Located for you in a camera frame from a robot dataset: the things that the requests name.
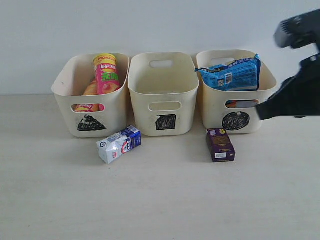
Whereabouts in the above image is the pink Lays chips can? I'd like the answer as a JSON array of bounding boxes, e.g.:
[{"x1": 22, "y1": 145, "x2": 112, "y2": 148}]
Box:
[{"x1": 93, "y1": 53, "x2": 121, "y2": 95}]

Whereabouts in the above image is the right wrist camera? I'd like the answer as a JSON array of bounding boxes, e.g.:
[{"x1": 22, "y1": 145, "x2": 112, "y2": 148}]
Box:
[{"x1": 274, "y1": 9, "x2": 320, "y2": 50}]

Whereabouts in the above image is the cream bin square mark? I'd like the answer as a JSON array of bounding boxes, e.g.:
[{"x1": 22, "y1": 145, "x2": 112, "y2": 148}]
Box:
[{"x1": 128, "y1": 52, "x2": 200, "y2": 137}]

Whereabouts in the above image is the orange noodle packet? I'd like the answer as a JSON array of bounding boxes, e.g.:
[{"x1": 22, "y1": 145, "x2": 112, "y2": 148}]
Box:
[{"x1": 225, "y1": 100, "x2": 238, "y2": 109}]

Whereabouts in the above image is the cream bin circle mark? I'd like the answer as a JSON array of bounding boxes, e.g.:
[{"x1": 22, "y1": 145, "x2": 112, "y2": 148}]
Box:
[{"x1": 196, "y1": 49, "x2": 278, "y2": 135}]

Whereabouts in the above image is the purple small box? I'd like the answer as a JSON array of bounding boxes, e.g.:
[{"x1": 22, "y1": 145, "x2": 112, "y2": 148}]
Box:
[{"x1": 206, "y1": 128, "x2": 236, "y2": 163}]

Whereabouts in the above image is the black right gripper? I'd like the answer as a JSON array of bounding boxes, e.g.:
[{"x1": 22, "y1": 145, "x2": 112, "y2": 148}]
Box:
[{"x1": 255, "y1": 54, "x2": 320, "y2": 121}]

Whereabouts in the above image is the blue noodle packet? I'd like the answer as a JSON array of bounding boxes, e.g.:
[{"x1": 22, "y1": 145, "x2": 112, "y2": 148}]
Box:
[{"x1": 194, "y1": 54, "x2": 262, "y2": 92}]

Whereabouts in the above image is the white blue milk carton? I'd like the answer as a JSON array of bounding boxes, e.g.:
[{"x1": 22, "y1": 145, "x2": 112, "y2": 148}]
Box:
[{"x1": 96, "y1": 125, "x2": 142, "y2": 164}]

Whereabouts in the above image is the cream bin triangle mark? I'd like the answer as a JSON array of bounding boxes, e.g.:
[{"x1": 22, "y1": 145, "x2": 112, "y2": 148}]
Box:
[{"x1": 51, "y1": 53, "x2": 130, "y2": 138}]

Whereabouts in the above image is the yellow Lays chips can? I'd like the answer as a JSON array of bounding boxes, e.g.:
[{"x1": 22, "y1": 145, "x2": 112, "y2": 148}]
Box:
[{"x1": 73, "y1": 78, "x2": 100, "y2": 113}]

